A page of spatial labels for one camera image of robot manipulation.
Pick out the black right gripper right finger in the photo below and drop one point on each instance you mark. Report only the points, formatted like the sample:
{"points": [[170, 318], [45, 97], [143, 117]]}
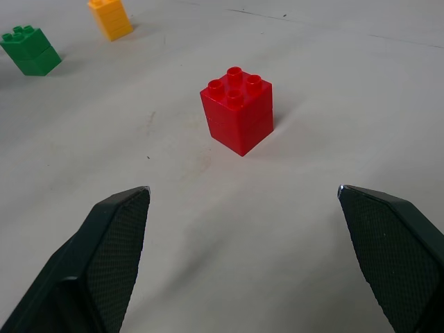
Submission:
{"points": [[392, 249]]}

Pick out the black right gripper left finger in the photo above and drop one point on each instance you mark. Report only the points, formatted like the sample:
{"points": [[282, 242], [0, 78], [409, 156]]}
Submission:
{"points": [[104, 256]]}

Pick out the red toy brick stack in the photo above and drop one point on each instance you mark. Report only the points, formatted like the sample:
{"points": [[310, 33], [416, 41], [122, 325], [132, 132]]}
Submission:
{"points": [[239, 114]]}

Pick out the green toy brick stack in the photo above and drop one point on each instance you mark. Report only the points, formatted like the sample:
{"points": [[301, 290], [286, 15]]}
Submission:
{"points": [[31, 52]]}

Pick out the yellow toy brick stack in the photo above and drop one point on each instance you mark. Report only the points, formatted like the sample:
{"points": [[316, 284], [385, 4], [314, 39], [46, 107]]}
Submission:
{"points": [[111, 19]]}

